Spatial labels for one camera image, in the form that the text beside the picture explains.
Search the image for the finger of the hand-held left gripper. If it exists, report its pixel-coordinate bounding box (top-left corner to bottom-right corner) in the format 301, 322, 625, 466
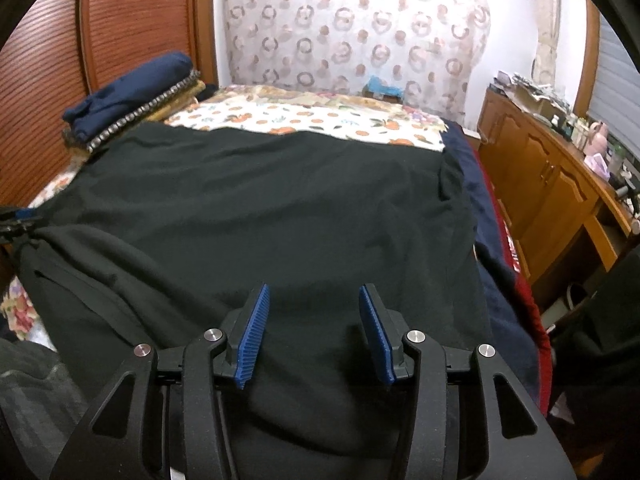
0, 204, 45, 226
0, 224, 38, 247

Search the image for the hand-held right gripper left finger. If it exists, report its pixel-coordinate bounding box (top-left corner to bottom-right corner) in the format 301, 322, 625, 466
47, 282, 271, 480

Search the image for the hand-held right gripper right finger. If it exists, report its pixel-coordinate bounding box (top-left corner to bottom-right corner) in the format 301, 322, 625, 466
357, 282, 576, 480

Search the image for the black printed t-shirt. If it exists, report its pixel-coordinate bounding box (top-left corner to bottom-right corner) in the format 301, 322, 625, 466
10, 122, 493, 480

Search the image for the navy and red blanket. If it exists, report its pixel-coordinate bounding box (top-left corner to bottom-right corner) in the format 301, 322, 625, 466
442, 120, 553, 411

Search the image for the dark cloth with round trim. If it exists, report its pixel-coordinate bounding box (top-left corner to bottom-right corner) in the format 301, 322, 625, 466
62, 72, 198, 153

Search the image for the navy folded garment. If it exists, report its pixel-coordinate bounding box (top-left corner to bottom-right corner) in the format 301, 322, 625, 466
62, 51, 195, 138

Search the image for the dark grey cloth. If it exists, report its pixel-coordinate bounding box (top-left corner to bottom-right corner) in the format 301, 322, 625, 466
0, 337, 96, 480

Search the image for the white bin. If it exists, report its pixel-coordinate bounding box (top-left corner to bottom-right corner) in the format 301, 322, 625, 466
542, 282, 591, 331

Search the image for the mustard folded cloth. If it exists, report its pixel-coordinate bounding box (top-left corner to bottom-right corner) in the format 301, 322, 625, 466
65, 79, 207, 158

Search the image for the orange fruit print sheet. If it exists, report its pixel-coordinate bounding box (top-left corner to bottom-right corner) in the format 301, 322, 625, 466
27, 100, 446, 211

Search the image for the wooden sideboard cabinet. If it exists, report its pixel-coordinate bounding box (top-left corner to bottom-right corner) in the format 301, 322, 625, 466
477, 85, 640, 286

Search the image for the floral blanket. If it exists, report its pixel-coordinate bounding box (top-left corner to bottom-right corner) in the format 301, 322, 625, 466
0, 84, 446, 343

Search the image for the blue object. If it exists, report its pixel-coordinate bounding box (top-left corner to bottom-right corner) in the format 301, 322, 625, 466
367, 76, 405, 101

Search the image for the pink packet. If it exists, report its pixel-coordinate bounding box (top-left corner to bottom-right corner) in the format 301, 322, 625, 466
585, 154, 612, 178

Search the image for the pile of boxes and papers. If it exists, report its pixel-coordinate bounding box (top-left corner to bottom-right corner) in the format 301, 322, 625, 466
492, 72, 571, 116

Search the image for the pink jug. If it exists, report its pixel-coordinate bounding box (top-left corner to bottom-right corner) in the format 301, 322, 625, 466
585, 120, 611, 153

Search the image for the circle pattern curtain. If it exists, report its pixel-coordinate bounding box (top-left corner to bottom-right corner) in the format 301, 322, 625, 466
220, 0, 493, 126

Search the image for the lace curtain strip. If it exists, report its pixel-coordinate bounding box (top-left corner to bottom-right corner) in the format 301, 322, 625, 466
530, 0, 562, 96

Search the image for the window blind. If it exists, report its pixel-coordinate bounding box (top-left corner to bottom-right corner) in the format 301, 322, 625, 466
585, 15, 640, 126

